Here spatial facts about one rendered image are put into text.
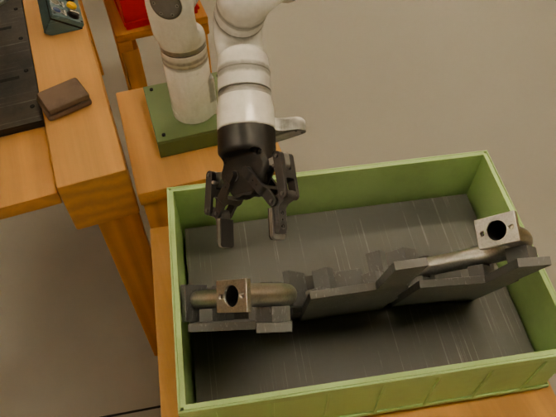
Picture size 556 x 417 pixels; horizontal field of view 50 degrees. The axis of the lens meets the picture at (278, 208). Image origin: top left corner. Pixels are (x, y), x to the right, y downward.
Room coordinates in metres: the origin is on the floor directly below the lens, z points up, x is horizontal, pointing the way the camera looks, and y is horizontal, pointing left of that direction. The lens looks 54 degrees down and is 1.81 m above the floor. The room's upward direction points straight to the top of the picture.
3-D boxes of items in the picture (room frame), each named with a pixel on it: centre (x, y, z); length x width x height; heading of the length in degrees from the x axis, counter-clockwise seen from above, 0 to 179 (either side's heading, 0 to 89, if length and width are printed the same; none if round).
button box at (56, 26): (1.27, 0.55, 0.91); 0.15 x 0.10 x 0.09; 20
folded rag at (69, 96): (0.96, 0.47, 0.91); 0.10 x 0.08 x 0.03; 124
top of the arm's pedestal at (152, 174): (0.94, 0.18, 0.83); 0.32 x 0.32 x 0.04; 17
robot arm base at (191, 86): (0.94, 0.19, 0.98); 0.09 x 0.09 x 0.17; 23
